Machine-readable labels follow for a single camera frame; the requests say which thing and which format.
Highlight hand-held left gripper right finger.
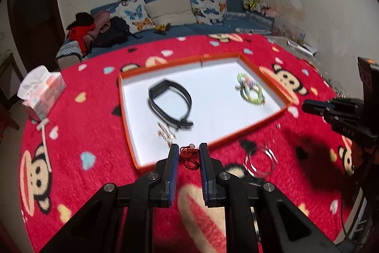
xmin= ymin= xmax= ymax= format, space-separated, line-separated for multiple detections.
xmin=199 ymin=143 xmax=341 ymax=253

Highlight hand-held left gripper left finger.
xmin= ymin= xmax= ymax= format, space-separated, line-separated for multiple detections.
xmin=38 ymin=143 xmax=180 ymax=253

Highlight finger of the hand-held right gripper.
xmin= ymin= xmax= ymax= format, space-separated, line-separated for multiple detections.
xmin=302 ymin=99 xmax=338 ymax=116
xmin=324 ymin=110 xmax=360 ymax=135

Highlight red braided cord bracelet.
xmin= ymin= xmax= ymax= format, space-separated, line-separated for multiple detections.
xmin=179 ymin=145 xmax=200 ymax=170

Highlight orange shallow box tray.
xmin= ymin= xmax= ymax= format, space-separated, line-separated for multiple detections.
xmin=118 ymin=53 xmax=292 ymax=172

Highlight yellow-green bead bracelet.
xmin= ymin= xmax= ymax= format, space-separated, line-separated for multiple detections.
xmin=240 ymin=86 xmax=266 ymax=107

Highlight white pearl purple bracelet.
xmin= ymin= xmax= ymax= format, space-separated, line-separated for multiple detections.
xmin=243 ymin=78 xmax=259 ymax=90

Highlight black smart wristband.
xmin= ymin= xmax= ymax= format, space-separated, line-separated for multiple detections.
xmin=148 ymin=79 xmax=194 ymax=130

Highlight green bead bracelet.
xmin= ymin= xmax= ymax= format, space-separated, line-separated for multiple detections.
xmin=237 ymin=72 xmax=255 ymax=87

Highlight white papers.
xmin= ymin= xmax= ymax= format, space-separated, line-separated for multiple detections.
xmin=287 ymin=38 xmax=317 ymax=56

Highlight red monkey print blanket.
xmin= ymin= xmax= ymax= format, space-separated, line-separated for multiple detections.
xmin=18 ymin=33 xmax=363 ymax=253

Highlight pink plush toy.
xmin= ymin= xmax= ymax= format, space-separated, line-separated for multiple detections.
xmin=263 ymin=4 xmax=282 ymax=18

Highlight yellow plush toy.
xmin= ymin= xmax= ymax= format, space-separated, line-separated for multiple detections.
xmin=243 ymin=0 xmax=264 ymax=13

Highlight blue sofa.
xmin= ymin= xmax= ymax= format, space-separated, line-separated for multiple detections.
xmin=56 ymin=0 xmax=276 ymax=70

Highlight butterfly print pillow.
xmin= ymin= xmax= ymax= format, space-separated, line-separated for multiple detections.
xmin=114 ymin=0 xmax=156 ymax=34
xmin=188 ymin=0 xmax=228 ymax=26

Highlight pink tissue box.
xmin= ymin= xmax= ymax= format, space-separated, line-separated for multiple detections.
xmin=17 ymin=65 xmax=67 ymax=121

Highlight black backpack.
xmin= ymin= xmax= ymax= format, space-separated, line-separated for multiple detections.
xmin=95 ymin=16 xmax=140 ymax=47

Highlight beige cushion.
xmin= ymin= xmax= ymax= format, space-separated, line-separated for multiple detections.
xmin=145 ymin=0 xmax=197 ymax=27

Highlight red garment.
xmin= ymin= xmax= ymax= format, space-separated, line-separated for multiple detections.
xmin=69 ymin=25 xmax=97 ymax=55

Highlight pink garment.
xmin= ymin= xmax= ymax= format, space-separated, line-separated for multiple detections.
xmin=83 ymin=10 xmax=111 ymax=46

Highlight black hat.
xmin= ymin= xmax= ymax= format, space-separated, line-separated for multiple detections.
xmin=68 ymin=12 xmax=95 ymax=28

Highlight wooden sideboard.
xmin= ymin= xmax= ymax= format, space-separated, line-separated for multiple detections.
xmin=0 ymin=50 xmax=19 ymax=129

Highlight dark wooden door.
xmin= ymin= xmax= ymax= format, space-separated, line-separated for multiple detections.
xmin=7 ymin=0 xmax=65 ymax=70

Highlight silver wire bangles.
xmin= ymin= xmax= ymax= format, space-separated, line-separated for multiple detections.
xmin=243 ymin=144 xmax=278 ymax=178

